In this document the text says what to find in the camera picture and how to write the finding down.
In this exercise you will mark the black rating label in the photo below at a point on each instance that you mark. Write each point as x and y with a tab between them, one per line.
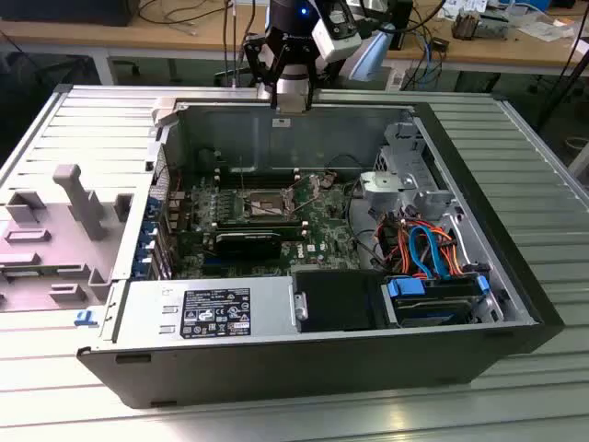
216	313

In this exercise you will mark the wooden desk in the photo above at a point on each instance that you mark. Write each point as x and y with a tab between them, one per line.
92	37

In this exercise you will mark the white label sticker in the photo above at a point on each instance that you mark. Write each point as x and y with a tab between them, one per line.
281	122

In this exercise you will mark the small black upright box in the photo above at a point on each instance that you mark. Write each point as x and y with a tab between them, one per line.
400	27

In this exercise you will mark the silver metal drive cage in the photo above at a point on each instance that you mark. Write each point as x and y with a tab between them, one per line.
416	161

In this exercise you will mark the white papers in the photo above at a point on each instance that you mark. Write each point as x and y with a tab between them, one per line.
547	30

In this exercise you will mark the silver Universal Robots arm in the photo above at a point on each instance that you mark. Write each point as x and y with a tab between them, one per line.
292	76

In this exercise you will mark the silver CPU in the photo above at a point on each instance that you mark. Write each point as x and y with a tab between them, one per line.
292	103

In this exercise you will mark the RAM slot with white latches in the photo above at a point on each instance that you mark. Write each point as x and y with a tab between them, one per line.
264	179
264	169

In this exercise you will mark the hard disk in blue carrier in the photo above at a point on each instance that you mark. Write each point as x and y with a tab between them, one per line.
405	289

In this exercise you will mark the black tripod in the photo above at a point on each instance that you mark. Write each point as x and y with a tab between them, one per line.
567	78

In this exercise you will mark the silver power supply unit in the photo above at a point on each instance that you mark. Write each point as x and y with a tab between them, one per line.
271	313

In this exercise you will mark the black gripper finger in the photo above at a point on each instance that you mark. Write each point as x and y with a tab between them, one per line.
313	87
275	92

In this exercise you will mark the green motherboard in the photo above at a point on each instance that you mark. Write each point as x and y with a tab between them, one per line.
322	230

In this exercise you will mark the grey plastic parts rack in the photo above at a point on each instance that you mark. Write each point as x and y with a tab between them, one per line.
69	258

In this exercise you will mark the black graphics card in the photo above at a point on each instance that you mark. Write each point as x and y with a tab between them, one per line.
248	246

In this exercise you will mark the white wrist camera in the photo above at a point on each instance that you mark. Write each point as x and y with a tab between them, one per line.
338	43

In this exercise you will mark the black and silver PC case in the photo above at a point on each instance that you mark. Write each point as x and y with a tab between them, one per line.
276	368

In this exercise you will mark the black computer box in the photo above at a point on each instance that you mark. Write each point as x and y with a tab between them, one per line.
64	11

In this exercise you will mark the metal heatsink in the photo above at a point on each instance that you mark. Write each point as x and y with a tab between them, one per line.
465	25

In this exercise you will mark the CPU socket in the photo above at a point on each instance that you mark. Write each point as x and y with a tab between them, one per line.
264	199

